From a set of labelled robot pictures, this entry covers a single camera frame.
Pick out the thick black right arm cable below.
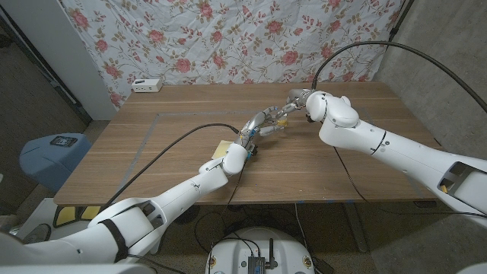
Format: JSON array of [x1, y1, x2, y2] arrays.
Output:
[[311, 40, 487, 114]]

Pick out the grey shoe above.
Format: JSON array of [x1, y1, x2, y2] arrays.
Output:
[[22, 223, 52, 244]]

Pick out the white power strip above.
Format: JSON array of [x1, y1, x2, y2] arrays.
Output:
[[131, 78, 164, 94]]

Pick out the black backdrop pole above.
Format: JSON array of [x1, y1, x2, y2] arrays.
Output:
[[387, 0, 415, 37]]

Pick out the clear medicine bottle white cap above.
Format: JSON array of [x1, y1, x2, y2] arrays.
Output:
[[274, 110, 288, 133]]

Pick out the yellow sticky note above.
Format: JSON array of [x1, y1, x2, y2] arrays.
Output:
[[211, 139, 234, 160]]

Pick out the black power brick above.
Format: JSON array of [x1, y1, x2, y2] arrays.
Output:
[[311, 256, 336, 274]]

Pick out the grey table leg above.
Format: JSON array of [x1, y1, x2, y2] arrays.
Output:
[[342, 202, 369, 253]]

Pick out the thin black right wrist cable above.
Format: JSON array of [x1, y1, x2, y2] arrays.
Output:
[[333, 146, 487, 218]]

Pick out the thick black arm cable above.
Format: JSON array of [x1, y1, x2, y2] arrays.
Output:
[[311, 40, 487, 114], [100, 123, 240, 212]]

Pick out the floral backdrop cloth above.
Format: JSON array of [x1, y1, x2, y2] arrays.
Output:
[[60, 0, 404, 110]]

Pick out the yellow and black mat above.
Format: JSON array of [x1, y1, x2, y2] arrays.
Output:
[[53, 205, 103, 228]]

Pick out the blue stool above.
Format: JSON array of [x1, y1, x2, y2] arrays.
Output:
[[19, 132, 93, 193]]

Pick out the white robot torso base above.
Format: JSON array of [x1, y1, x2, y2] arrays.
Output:
[[205, 227, 316, 274]]

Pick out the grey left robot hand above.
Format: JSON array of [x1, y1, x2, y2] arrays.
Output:
[[235, 106, 285, 149]]

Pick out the thin black left wrist cable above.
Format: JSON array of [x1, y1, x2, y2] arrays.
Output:
[[211, 169, 244, 252]]

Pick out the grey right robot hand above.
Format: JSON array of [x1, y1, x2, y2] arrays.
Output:
[[275, 88, 315, 119]]

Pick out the black phone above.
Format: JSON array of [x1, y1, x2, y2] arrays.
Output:
[[49, 135, 78, 148]]

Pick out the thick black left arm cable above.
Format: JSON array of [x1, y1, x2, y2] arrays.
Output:
[[100, 123, 240, 212]]

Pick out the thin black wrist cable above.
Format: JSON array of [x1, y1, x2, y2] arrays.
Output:
[[333, 146, 487, 218], [211, 169, 244, 252]]

